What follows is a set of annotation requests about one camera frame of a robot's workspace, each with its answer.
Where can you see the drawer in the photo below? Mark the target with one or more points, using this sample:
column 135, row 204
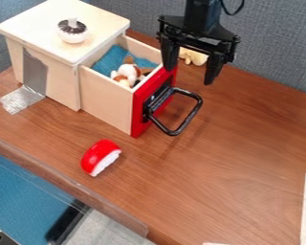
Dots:
column 134, row 95

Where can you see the red and white toy sushi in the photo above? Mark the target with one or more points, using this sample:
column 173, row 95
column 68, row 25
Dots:
column 100, row 157

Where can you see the brown and white plush animal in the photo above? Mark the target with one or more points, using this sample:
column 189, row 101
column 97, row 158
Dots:
column 128, row 74

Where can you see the cream toy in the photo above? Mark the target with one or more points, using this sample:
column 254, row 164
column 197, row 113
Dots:
column 194, row 56

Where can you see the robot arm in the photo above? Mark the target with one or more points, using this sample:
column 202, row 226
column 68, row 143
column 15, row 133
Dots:
column 201, row 11

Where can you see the blue cloth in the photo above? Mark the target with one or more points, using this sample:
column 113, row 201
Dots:
column 113, row 59

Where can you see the cabinet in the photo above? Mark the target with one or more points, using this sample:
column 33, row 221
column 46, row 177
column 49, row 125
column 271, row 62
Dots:
column 53, row 48

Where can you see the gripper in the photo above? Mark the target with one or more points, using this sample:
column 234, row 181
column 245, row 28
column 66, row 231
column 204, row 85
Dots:
column 199, row 35

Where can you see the silver tape strip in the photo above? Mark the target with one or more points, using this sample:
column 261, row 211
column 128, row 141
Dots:
column 25, row 86

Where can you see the white toy mushroom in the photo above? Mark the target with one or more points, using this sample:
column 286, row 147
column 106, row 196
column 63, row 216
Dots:
column 72, row 30

